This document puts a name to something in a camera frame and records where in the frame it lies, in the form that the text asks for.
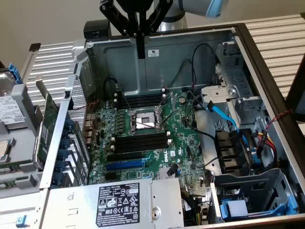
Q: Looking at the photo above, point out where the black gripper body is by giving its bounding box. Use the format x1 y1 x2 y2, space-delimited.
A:
104 0 173 13

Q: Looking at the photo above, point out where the open grey PC case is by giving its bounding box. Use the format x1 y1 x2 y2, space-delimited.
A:
0 22 305 229

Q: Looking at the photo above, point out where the black box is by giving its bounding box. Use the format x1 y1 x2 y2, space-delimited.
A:
83 20 112 39

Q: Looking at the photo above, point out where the thin metal locking lever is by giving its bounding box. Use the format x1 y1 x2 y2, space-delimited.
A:
118 85 134 113
159 110 179 126
158 92 173 107

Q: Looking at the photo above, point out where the metal CPU socket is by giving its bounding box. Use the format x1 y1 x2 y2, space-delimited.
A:
128 104 166 135

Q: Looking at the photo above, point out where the grey metal drive cage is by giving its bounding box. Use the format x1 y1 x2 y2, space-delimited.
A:
200 42 265 125

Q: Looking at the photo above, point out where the green Dell motherboard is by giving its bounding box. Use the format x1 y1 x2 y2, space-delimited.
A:
83 88 212 198

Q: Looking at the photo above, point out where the long black expansion slot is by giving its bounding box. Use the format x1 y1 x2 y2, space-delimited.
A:
106 152 143 162

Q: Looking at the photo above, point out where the green graphics card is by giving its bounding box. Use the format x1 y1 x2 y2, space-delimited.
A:
32 75 60 170

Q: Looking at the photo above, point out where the blue expansion slot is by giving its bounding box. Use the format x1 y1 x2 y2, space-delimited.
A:
106 160 145 171

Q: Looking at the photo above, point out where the silver chipset heat sink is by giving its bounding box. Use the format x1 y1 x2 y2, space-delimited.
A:
157 166 179 179

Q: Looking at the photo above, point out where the black fan shroud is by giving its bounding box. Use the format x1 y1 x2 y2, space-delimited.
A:
215 128 252 175

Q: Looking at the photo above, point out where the silver hard disk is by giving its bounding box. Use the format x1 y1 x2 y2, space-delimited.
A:
0 73 27 130

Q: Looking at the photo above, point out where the dark flat panel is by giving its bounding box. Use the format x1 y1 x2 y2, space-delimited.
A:
285 53 305 122

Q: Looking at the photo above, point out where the silver power supply with label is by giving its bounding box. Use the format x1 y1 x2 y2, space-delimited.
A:
46 177 185 229

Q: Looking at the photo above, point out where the silver CPU chip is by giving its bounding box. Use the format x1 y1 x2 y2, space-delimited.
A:
0 140 12 163

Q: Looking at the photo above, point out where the grey metal disk bay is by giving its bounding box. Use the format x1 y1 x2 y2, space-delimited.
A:
211 168 298 224

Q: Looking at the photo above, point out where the blue plastic disk tray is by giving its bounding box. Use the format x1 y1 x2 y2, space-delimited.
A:
220 194 298 221

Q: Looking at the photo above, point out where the blue case latch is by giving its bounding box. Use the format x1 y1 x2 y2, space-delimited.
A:
16 214 27 228

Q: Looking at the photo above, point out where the thick black wire loop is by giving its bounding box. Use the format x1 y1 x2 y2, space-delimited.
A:
103 78 119 96

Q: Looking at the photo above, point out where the thin black wire loop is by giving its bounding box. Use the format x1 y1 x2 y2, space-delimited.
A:
191 43 218 90

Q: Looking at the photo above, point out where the red black twisted wire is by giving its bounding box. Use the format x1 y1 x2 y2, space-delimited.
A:
263 109 295 134
71 99 101 112

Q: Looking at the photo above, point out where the black wire across case floor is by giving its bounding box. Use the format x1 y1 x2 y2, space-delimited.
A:
185 90 217 144

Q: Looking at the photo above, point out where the blue SATA wire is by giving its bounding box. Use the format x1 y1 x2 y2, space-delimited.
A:
205 100 257 156

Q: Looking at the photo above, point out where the blue hard disk bracket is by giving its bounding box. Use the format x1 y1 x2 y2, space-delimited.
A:
8 62 24 84

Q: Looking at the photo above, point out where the black wire beside fan shroud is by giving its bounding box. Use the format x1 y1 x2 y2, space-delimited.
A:
190 143 219 169

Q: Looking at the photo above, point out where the yellow red power wire bundle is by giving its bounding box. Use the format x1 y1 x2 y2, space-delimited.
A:
256 130 278 167

